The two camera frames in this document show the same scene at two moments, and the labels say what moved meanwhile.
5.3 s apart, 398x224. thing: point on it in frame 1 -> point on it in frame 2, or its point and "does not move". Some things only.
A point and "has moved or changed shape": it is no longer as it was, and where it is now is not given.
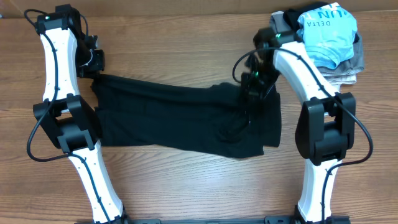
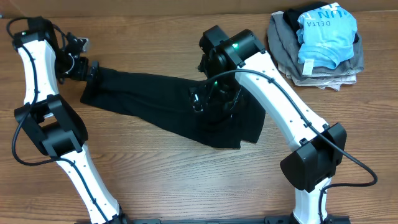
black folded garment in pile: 291,16 does not move
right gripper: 253,93 -> 211,99
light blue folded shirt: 328,32 does not move
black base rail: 268,220 does not move
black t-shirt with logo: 181,115 has moved or changed shape
